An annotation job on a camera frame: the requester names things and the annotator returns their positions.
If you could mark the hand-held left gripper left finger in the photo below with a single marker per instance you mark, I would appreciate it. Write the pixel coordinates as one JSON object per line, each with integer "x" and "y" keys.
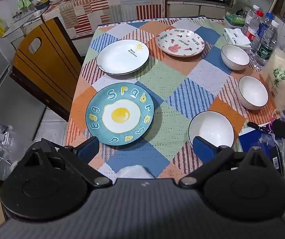
{"x": 86, "y": 147}

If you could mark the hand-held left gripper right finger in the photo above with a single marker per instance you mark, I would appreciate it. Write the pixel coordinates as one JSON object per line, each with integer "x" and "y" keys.
{"x": 203, "y": 148}

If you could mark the white ribbed bowl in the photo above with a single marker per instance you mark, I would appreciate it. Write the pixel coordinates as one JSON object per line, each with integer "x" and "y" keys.
{"x": 253, "y": 92}
{"x": 234, "y": 56}
{"x": 211, "y": 127}

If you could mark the teal plate with egg print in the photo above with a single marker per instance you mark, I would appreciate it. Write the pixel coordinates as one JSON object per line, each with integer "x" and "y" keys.
{"x": 120, "y": 115}

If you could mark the white plate with sun print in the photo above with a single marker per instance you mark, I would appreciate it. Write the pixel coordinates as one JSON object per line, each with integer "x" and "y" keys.
{"x": 117, "y": 59}

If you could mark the white plate with pink rabbit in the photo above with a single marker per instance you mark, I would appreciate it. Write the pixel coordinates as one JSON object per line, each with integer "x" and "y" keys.
{"x": 182, "y": 42}

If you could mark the black marker pen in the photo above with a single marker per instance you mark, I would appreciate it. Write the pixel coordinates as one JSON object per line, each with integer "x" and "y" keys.
{"x": 258, "y": 127}

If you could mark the blue box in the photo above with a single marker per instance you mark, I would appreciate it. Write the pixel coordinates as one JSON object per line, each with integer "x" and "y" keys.
{"x": 254, "y": 144}

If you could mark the bag of rice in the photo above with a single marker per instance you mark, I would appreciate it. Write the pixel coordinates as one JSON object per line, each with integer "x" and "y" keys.
{"x": 281, "y": 79}

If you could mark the white plastic bag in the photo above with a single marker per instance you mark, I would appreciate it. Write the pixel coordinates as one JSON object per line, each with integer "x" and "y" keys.
{"x": 135, "y": 171}

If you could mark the patchwork tablecloth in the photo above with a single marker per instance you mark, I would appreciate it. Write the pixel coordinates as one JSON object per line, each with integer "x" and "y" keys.
{"x": 162, "y": 79}

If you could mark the water bottle green label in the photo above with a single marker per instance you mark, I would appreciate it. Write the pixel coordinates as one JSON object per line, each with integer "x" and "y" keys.
{"x": 265, "y": 48}

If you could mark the crumpled clear plastic bag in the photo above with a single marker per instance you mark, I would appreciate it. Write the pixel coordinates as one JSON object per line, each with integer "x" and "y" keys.
{"x": 0, "y": 149}

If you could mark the wooden chair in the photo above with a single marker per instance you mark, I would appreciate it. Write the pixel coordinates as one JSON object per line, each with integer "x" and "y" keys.
{"x": 48, "y": 67}

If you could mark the grey refrigerator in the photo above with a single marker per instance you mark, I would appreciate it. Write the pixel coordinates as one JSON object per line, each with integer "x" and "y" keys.
{"x": 8, "y": 92}

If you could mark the water bottle blue cap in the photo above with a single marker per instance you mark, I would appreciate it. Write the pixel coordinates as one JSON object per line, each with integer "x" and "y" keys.
{"x": 263, "y": 32}

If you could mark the white tissue box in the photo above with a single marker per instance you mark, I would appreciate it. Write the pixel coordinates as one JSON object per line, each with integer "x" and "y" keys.
{"x": 235, "y": 38}

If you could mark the water bottle red cap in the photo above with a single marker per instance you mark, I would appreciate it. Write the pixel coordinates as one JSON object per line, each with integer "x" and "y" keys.
{"x": 254, "y": 28}

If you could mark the clear water bottle white cap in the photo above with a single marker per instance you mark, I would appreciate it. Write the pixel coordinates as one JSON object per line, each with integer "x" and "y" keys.
{"x": 249, "y": 17}

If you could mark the green plastic basket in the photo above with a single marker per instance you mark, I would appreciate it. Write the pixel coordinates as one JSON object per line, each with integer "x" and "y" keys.
{"x": 234, "y": 18}

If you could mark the patchwork counter cloth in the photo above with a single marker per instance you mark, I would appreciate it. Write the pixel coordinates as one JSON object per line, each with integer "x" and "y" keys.
{"x": 102, "y": 12}

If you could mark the white base cabinet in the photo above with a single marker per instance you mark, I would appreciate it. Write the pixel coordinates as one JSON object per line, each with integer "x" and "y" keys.
{"x": 192, "y": 10}

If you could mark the blue bowl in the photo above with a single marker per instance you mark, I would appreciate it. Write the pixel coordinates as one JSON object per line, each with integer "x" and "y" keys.
{"x": 42, "y": 4}

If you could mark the green cloth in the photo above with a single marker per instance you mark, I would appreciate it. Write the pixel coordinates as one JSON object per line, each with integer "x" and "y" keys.
{"x": 25, "y": 2}

